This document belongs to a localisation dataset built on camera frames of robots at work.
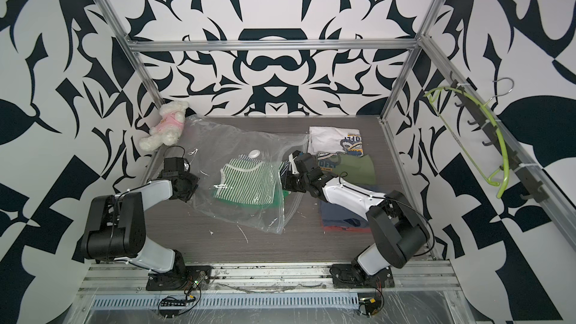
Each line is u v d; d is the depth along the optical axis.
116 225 0.46
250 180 0.94
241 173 0.96
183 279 0.69
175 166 0.76
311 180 0.68
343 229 0.83
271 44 0.94
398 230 0.44
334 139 1.09
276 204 0.79
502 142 0.54
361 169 0.96
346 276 0.74
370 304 0.71
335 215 0.83
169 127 1.04
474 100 0.63
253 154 0.99
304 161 0.68
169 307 0.72
